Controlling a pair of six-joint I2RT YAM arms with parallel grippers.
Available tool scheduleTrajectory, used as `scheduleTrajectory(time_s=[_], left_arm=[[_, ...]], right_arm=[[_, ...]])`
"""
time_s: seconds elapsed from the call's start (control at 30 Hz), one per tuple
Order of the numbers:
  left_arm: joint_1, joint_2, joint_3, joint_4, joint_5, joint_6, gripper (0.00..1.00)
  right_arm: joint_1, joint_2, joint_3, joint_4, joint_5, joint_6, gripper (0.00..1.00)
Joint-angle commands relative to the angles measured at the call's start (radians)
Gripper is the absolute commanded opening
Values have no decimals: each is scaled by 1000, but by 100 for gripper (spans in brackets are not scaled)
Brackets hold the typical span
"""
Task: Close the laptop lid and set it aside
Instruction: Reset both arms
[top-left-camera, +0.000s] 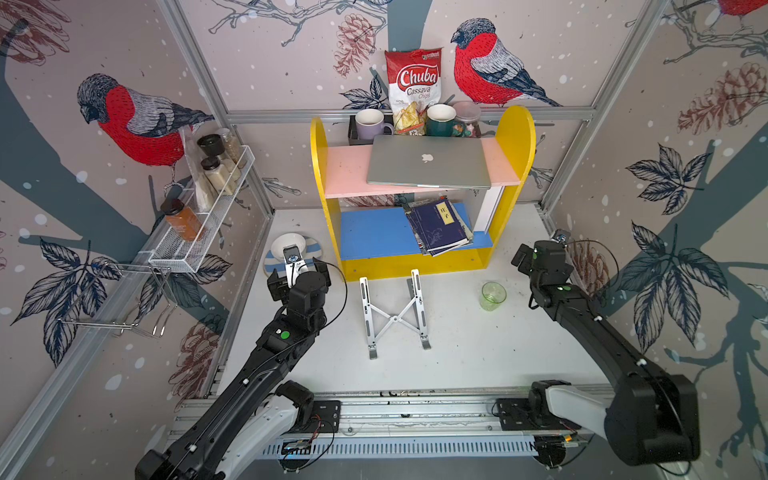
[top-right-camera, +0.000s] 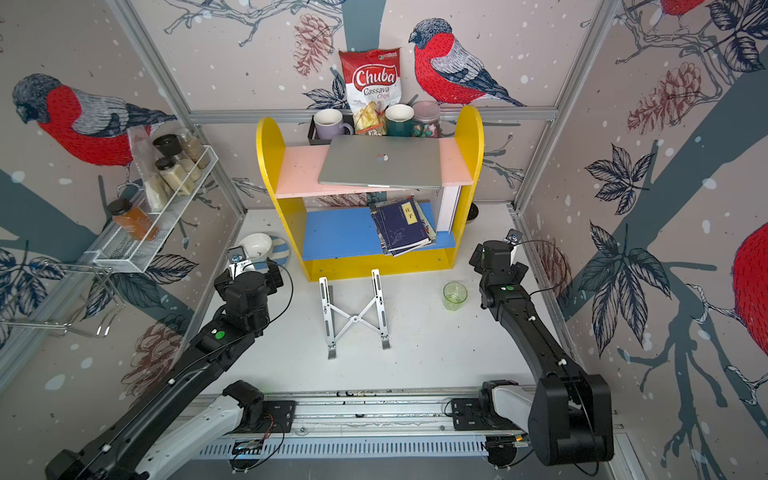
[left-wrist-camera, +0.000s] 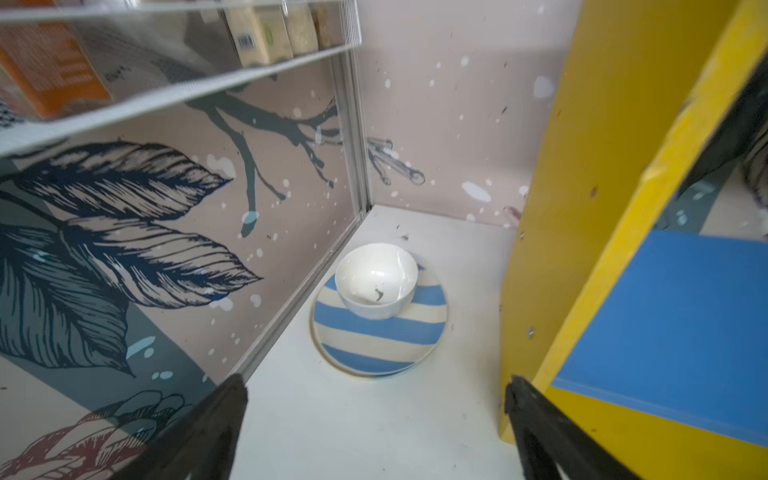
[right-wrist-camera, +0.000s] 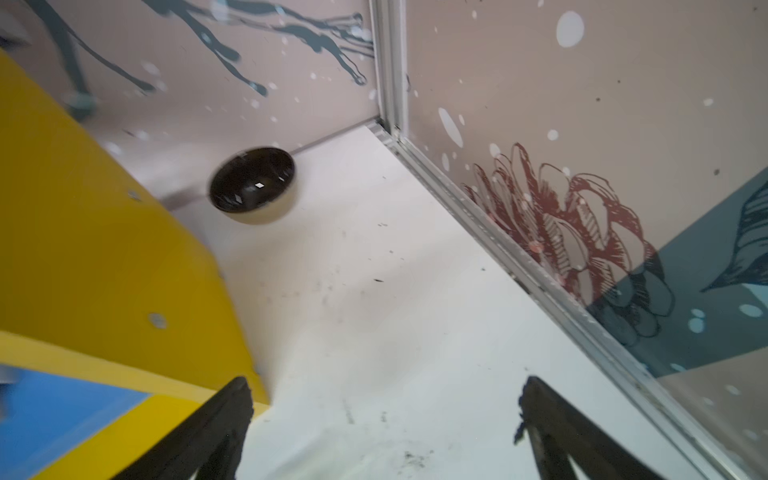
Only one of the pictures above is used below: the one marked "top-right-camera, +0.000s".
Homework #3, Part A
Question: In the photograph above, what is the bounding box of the silver laptop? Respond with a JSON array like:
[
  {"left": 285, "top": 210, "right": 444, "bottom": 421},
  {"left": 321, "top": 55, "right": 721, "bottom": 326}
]
[{"left": 318, "top": 135, "right": 442, "bottom": 189}]

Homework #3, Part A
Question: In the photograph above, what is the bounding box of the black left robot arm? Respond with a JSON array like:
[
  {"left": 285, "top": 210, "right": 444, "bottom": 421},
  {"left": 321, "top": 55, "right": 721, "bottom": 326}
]
[{"left": 45, "top": 260, "right": 286, "bottom": 479}]

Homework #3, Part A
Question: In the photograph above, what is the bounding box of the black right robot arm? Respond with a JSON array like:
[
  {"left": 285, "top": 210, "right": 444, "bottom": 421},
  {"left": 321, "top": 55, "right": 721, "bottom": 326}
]
[{"left": 469, "top": 240, "right": 614, "bottom": 466}]

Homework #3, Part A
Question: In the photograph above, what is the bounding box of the folding metal laptop stand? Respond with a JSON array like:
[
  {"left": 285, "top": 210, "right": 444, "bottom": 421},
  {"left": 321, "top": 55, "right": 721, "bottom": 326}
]
[{"left": 318, "top": 268, "right": 392, "bottom": 361}]

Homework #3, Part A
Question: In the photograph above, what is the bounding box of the black lid spice jar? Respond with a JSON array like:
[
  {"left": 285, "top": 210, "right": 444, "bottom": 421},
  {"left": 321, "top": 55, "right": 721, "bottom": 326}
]
[{"left": 152, "top": 134, "right": 201, "bottom": 182}]

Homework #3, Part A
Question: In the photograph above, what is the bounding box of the green glass cup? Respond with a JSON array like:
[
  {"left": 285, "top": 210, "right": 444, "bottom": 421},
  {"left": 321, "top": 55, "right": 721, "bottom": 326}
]
[{"left": 442, "top": 281, "right": 468, "bottom": 311}]

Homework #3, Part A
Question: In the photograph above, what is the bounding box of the white bowl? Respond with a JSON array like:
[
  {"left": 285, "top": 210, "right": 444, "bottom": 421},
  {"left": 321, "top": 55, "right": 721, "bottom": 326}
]
[{"left": 239, "top": 233, "right": 274, "bottom": 262}]

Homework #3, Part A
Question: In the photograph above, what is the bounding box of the blue striped plate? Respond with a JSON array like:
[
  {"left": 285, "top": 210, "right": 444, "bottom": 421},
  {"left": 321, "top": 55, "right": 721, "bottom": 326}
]
[{"left": 246, "top": 235, "right": 290, "bottom": 271}]

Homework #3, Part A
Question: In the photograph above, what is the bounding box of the grey white book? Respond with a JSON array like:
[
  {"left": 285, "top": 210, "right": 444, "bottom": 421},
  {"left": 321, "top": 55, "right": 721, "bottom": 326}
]
[{"left": 432, "top": 186, "right": 462, "bottom": 232}]

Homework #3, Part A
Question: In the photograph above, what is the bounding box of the navy blue book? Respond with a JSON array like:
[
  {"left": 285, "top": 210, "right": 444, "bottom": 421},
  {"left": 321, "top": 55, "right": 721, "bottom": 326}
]
[{"left": 370, "top": 196, "right": 437, "bottom": 257}]

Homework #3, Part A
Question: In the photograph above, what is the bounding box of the yellow pink blue shelf unit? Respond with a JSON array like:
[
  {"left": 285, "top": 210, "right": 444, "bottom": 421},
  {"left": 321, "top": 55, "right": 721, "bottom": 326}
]
[{"left": 255, "top": 106, "right": 484, "bottom": 282}]

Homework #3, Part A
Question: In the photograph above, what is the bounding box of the orange spice jar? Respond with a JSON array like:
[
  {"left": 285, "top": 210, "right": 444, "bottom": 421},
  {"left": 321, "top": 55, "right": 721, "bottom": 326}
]
[{"left": 107, "top": 198, "right": 158, "bottom": 241}]

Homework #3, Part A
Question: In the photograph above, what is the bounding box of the beige spice jar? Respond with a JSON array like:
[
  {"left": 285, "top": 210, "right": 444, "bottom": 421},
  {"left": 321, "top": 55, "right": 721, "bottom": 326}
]
[{"left": 155, "top": 157, "right": 194, "bottom": 196}]

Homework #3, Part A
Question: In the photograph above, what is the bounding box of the pink lidded jar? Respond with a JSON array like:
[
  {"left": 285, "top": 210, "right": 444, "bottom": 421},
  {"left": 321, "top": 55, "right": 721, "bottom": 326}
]
[{"left": 412, "top": 100, "right": 442, "bottom": 138}]

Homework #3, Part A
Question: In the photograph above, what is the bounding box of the clear spice jar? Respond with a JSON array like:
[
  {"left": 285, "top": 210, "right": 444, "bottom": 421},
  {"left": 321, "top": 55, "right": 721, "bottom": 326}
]
[{"left": 176, "top": 129, "right": 209, "bottom": 170}]

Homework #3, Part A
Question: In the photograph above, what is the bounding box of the green mug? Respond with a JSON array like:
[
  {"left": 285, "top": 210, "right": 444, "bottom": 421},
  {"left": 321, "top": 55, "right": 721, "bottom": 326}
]
[{"left": 385, "top": 104, "right": 414, "bottom": 138}]

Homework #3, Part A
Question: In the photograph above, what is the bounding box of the purple mug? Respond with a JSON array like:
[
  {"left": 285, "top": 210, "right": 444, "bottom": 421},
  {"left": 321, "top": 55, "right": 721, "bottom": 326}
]
[{"left": 313, "top": 108, "right": 354, "bottom": 140}]

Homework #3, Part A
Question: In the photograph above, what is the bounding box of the black tray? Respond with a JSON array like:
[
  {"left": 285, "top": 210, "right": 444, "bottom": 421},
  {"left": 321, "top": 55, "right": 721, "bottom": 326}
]
[{"left": 307, "top": 115, "right": 446, "bottom": 145}]

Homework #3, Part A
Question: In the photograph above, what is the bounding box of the red chuba chips bag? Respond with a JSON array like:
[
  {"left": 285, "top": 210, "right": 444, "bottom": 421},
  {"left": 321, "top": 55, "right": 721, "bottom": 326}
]
[{"left": 339, "top": 48, "right": 402, "bottom": 136}]

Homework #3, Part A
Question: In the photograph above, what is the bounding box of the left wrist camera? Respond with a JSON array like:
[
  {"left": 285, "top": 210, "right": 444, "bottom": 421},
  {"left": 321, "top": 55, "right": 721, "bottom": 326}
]
[{"left": 227, "top": 245, "right": 248, "bottom": 278}]

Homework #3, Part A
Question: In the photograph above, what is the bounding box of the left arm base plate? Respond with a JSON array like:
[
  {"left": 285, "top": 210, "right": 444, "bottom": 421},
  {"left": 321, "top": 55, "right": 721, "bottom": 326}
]
[{"left": 254, "top": 400, "right": 297, "bottom": 435}]

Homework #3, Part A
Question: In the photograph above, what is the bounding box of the white wire spice rack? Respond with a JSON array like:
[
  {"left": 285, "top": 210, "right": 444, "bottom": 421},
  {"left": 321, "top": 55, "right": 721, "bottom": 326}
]
[{"left": 83, "top": 144, "right": 220, "bottom": 274}]

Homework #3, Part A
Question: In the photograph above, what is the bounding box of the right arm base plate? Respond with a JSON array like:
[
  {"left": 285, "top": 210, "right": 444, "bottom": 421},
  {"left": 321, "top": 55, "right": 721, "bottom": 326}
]
[{"left": 447, "top": 396, "right": 532, "bottom": 432}]

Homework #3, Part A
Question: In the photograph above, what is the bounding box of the wire hook rack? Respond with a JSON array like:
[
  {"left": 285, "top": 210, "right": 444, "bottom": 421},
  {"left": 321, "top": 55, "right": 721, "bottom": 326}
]
[{"left": 1, "top": 260, "right": 127, "bottom": 339}]

